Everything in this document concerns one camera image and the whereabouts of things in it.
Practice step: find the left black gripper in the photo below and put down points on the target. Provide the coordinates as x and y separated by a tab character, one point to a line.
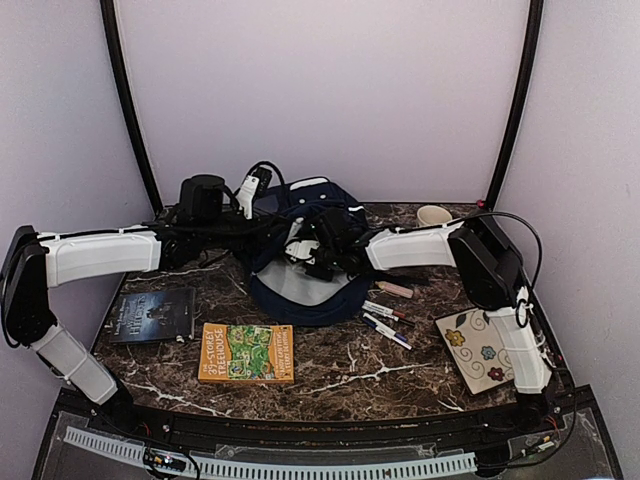
262	231

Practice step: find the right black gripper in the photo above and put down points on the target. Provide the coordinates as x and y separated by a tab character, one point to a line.
322	275

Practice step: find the navy blue student backpack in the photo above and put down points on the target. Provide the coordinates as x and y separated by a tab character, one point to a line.
280	287

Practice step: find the orange 39-Storey Treehouse book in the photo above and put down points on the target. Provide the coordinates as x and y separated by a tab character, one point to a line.
246	354

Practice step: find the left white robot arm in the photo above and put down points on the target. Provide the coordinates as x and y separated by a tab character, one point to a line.
37	262

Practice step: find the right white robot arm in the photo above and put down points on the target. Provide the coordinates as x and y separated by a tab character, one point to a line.
489	265

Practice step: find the red-capped white marker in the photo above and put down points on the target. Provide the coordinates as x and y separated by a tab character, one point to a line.
372	307

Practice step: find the pink pencil-shaped eraser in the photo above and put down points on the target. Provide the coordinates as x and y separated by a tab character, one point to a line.
396	290

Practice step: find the cream floral ceramic mug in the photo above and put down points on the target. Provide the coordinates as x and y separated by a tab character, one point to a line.
432	215

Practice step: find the blue-capped white marker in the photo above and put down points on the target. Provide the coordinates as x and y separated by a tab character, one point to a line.
392	337

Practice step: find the black-capped white marker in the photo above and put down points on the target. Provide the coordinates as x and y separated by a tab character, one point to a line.
399	320

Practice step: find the dark Wuthering Heights book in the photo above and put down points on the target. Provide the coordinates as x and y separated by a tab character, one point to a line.
153	317

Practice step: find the purple-capped white marker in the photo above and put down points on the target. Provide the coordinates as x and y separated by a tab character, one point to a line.
384	327

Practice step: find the square floral ceramic plate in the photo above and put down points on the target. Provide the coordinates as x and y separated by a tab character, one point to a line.
477	350

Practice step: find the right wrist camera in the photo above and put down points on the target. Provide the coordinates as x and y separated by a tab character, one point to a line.
301	250

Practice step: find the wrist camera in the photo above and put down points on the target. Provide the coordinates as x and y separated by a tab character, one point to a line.
301	250
253	186

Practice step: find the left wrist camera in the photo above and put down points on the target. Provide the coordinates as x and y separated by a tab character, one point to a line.
253	186

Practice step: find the left black frame post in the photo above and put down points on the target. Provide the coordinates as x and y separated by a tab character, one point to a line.
126	101

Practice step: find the black frame post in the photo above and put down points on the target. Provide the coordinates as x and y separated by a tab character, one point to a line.
521	88
126	101

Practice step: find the grey slotted cable duct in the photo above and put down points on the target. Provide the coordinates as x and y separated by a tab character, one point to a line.
236	462

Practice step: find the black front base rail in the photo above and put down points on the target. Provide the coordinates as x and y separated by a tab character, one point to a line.
571	443

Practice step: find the right black frame post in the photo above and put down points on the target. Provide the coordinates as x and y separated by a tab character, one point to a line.
521	88

